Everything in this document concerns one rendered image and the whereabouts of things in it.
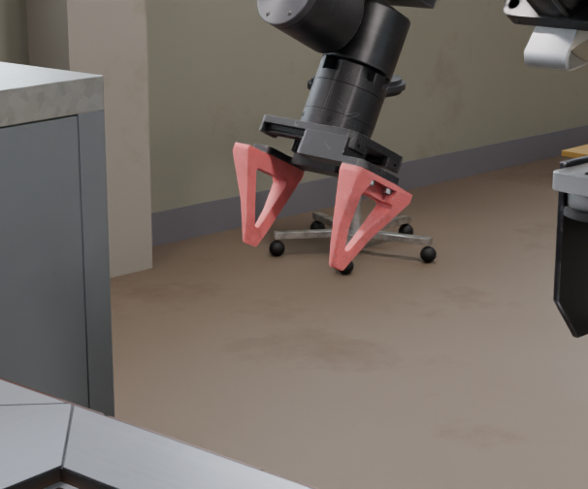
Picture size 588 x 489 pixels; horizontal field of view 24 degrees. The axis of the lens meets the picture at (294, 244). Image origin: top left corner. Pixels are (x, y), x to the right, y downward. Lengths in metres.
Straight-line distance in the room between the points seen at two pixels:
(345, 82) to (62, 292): 0.67
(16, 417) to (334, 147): 0.34
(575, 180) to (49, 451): 0.47
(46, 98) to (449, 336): 2.59
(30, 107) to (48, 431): 0.54
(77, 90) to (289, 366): 2.24
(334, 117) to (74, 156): 0.61
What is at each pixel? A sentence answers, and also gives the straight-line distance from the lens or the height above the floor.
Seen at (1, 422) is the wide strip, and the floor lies 0.85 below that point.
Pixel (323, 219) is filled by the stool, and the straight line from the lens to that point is 5.05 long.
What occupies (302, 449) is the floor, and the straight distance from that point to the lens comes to 3.26.
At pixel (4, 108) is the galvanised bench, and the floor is 1.03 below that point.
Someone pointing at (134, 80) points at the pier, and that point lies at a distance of 4.57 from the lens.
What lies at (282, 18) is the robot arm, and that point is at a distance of 1.04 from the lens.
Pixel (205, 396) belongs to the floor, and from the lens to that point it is 3.58.
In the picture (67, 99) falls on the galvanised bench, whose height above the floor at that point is 1.03.
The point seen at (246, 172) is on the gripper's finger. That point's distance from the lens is 1.11.
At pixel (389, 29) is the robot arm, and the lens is 1.10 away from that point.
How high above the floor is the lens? 1.28
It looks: 15 degrees down
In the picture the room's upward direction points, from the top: straight up
